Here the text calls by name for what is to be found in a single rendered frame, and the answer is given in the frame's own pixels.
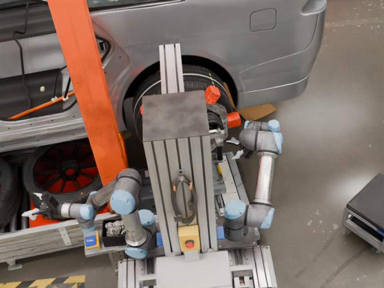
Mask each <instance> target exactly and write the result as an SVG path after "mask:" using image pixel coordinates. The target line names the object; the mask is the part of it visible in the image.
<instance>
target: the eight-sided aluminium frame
mask: <svg viewBox="0 0 384 288"><path fill-rule="evenodd" d="M206 108H207V109H209V110H211V111H213V112H215V113H217V114H219V118H221V120H222V123H223V126H224V131H225V137H223V140H224V139H226V138H227V137H228V132H227V111H226V109H225V107H224V106H222V105H220V104H219V103H217V102H215V104H213V105H211V104H209V103H206ZM210 144H211V151H213V150H214V149H215V148H216V145H215V142H214V139H211V140H210Z"/></svg>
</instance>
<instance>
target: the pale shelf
mask: <svg viewBox="0 0 384 288"><path fill-rule="evenodd" d="M101 232H102V230H100V231H98V233H99V244H100V249H99V248H98V247H94V248H90V249H85V256H86V258H87V257H92V256H96V255H101V254H107V253H112V252H116V251H121V250H125V247H126V245H124V246H112V247H105V246H104V244H103V241H102V238H101ZM93 235H95V236H97V233H96V231H94V232H90V233H85V234H83V236H84V244H85V237H89V236H93Z"/></svg>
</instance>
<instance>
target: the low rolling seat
mask: <svg viewBox="0 0 384 288"><path fill-rule="evenodd" d="M341 224H343V225H344V226H345V227H346V229H345V235H347V236H348V235H349V234H350V232H351V231H352V232H354V233H355V234H356V235H358V236H360V237H361V238H362V239H364V240H365V241H366V242H368V243H369V244H371V245H373V248H372V249H371V252H372V253H373V254H379V253H381V252H383V253H384V174H382V173H378V174H377V175H376V176H375V177H374V178H373V179H372V180H371V181H370V182H369V183H368V184H367V185H366V186H365V187H364V188H363V189H362V190H360V191H359V192H358V193H357V194H356V195H355V196H354V197H353V198H352V199H351V200H350V201H349V202H348V203H347V205H346V206H345V209H344V213H343V218H342V223H341Z"/></svg>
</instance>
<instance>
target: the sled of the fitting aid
mask: <svg viewBox="0 0 384 288"><path fill-rule="evenodd" d="M211 156H212V159H213V162H214V166H215V170H216V172H217V176H218V180H219V184H216V185H213V187H214V195H218V194H223V193H226V185H225V182H224V179H223V175H222V172H221V168H220V165H219V163H218V162H217V155H216V153H212V154H211Z"/></svg>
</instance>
